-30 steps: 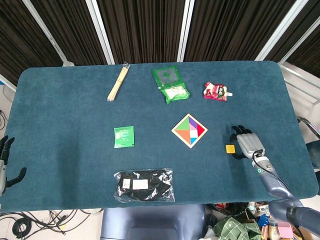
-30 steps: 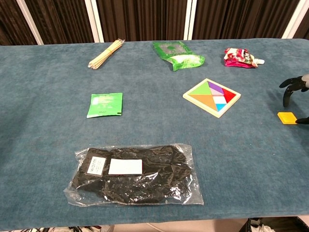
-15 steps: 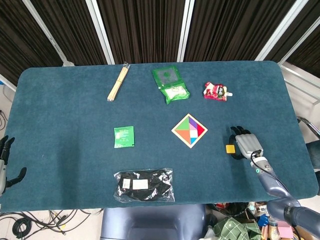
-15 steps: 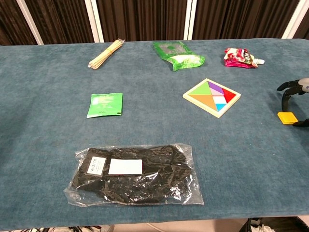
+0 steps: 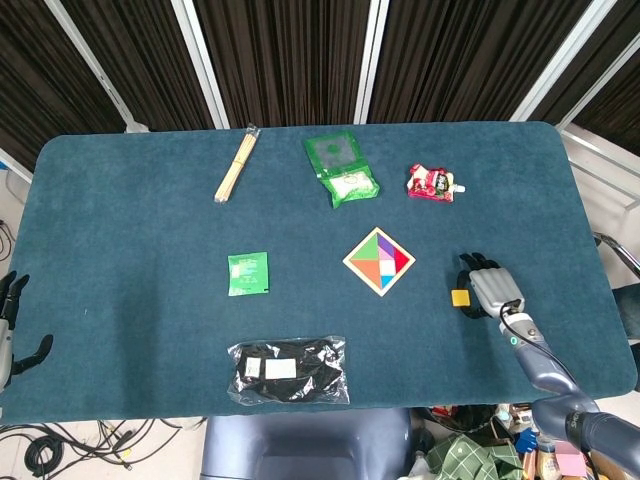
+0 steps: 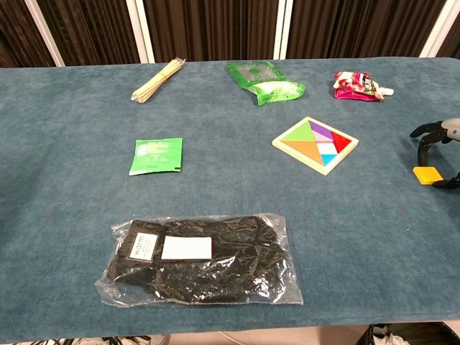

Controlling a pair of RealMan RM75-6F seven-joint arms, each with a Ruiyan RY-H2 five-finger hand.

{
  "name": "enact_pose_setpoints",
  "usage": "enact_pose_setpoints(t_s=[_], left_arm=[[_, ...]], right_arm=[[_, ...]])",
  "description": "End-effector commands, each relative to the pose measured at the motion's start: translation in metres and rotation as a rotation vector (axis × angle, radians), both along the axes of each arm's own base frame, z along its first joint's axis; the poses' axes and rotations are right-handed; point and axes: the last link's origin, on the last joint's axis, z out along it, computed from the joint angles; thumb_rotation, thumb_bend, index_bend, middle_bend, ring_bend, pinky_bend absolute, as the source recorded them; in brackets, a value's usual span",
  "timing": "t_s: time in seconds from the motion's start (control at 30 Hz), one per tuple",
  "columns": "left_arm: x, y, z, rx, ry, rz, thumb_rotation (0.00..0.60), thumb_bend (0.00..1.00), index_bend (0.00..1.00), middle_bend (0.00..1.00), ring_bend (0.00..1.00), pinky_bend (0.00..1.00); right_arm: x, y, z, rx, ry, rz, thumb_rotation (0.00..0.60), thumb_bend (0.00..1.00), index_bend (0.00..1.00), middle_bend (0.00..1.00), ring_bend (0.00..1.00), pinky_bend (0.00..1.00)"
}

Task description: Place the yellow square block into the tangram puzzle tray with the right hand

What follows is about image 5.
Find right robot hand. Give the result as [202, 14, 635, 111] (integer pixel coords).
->
[448, 251, 526, 320]

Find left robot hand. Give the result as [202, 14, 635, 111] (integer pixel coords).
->
[0, 271, 54, 391]

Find colourful tangram puzzle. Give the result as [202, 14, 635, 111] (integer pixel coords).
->
[342, 226, 418, 299]

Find orange triangle tangram piece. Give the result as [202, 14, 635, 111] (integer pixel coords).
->
[348, 259, 382, 294]

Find green triangle tangram piece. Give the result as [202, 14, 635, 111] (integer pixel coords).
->
[348, 231, 381, 264]

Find red spouted snack pouch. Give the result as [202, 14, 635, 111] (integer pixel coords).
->
[405, 163, 467, 204]

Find metal-legged dark chair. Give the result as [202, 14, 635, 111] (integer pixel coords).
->
[593, 232, 640, 346]

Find teal table cloth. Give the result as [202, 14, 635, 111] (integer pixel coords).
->
[0, 121, 636, 426]

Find green plaid cloth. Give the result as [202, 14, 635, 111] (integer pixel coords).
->
[424, 433, 526, 480]

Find large green snack pouch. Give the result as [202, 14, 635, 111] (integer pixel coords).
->
[303, 130, 381, 210]

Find pink box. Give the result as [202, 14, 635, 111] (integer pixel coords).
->
[554, 452, 586, 476]

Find black garment in plastic bag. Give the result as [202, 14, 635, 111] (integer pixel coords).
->
[227, 335, 351, 405]

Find black pleated curtain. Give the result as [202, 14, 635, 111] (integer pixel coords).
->
[193, 0, 374, 129]
[542, 0, 640, 121]
[0, 0, 126, 171]
[62, 0, 217, 132]
[367, 0, 599, 125]

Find small green sachet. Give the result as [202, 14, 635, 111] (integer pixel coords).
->
[226, 251, 270, 297]

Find blue-grey robot torso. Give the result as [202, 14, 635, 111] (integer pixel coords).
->
[199, 407, 416, 480]

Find wooden chopsticks bundle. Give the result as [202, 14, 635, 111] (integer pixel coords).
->
[213, 124, 261, 205]

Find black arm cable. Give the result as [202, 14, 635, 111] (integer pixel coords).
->
[499, 298, 601, 416]

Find black floor cables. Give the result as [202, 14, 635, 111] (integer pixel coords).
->
[0, 417, 206, 474]

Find white partition post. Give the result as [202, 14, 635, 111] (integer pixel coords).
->
[43, 0, 150, 134]
[554, 29, 640, 132]
[169, 0, 232, 130]
[351, 0, 392, 126]
[508, 0, 622, 124]

